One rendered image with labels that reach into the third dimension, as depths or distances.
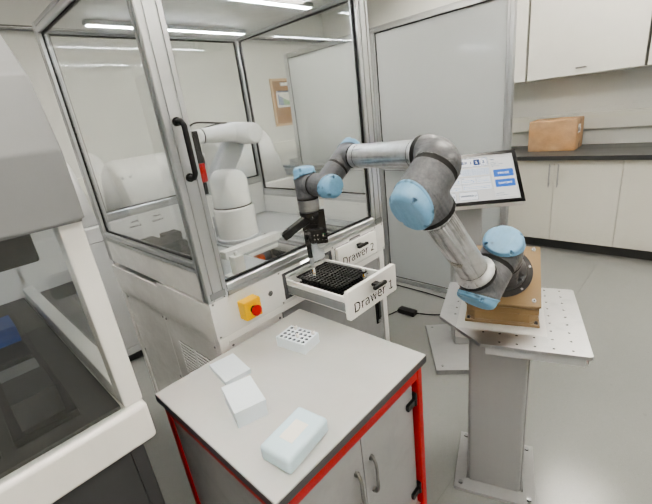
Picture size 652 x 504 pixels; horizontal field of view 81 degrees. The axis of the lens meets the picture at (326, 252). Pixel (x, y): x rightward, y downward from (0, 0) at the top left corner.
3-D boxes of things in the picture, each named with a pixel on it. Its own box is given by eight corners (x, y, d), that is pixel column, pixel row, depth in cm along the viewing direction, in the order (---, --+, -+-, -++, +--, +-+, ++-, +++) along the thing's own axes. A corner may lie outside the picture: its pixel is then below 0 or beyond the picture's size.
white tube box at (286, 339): (319, 341, 134) (318, 332, 133) (305, 354, 128) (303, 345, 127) (292, 333, 141) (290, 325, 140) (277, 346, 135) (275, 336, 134)
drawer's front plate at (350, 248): (377, 251, 195) (375, 230, 191) (340, 271, 176) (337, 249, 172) (374, 250, 196) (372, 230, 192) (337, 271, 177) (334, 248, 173)
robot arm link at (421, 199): (520, 279, 118) (445, 150, 87) (499, 320, 114) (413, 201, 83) (484, 271, 127) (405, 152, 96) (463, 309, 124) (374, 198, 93)
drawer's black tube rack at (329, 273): (367, 285, 155) (366, 270, 152) (339, 303, 143) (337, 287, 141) (327, 274, 170) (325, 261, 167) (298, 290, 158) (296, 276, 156)
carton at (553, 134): (583, 145, 375) (586, 115, 365) (574, 150, 354) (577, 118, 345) (537, 147, 403) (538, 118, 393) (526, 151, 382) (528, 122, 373)
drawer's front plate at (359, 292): (396, 289, 153) (395, 263, 149) (350, 321, 133) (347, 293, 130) (393, 288, 154) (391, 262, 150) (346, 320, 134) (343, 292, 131)
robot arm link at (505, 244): (529, 249, 124) (533, 227, 113) (511, 284, 121) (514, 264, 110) (492, 237, 130) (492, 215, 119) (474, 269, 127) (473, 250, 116)
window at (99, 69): (198, 260, 129) (122, -44, 100) (197, 261, 129) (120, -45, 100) (108, 231, 187) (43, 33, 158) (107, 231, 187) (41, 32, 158)
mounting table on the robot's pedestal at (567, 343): (570, 316, 151) (573, 289, 147) (589, 391, 114) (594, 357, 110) (450, 305, 170) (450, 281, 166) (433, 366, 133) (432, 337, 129)
